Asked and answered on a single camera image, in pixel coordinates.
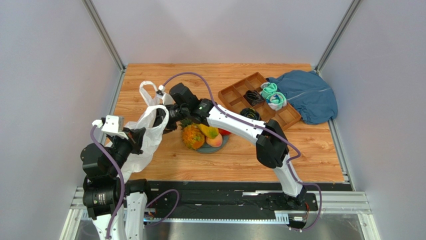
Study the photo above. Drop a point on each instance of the wooden compartment tray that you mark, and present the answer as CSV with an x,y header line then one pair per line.
x,y
234,98

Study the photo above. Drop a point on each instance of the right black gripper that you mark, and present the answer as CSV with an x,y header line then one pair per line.
x,y
163,117

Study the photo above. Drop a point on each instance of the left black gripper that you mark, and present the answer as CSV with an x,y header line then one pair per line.
x,y
135,139

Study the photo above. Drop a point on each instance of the peach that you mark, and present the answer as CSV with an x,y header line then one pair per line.
x,y
214,142

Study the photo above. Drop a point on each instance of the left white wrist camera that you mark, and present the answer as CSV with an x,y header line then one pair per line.
x,y
112,125

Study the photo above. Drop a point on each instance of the black rolled sock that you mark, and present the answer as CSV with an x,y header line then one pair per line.
x,y
253,98

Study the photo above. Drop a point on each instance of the blue garment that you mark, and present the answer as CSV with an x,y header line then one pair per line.
x,y
309,94

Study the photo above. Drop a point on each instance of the white teal rolled sock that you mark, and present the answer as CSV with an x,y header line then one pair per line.
x,y
276,101

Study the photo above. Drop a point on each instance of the yellow green papaya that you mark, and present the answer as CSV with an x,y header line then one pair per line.
x,y
208,131

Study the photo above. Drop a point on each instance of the pineapple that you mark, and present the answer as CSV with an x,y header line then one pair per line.
x,y
192,136

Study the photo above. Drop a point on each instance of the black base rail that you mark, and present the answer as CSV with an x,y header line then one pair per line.
x,y
196,200

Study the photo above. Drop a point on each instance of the white plastic bag lemon print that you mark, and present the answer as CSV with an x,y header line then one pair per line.
x,y
153,135

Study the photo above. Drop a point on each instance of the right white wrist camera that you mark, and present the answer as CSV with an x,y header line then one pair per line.
x,y
160,92

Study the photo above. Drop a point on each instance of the aluminium frame post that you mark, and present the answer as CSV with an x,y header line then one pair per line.
x,y
97,20
341,28

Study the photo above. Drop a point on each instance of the right aluminium frame post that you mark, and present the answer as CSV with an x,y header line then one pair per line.
x,y
341,28

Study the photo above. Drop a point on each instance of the dark blue yellow rolled sock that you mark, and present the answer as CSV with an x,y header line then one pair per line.
x,y
250,113

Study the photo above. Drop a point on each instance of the left aluminium frame post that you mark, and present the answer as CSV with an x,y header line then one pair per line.
x,y
97,20

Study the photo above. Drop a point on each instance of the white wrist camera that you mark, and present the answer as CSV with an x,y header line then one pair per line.
x,y
160,92
112,125

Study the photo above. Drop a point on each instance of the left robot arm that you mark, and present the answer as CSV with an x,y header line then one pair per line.
x,y
116,207

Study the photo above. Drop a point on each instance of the mint green rolled sock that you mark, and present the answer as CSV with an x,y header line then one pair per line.
x,y
267,89

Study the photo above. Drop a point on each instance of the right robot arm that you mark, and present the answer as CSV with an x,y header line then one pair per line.
x,y
272,146

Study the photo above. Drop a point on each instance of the grey plate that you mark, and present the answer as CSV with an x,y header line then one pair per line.
x,y
207,149

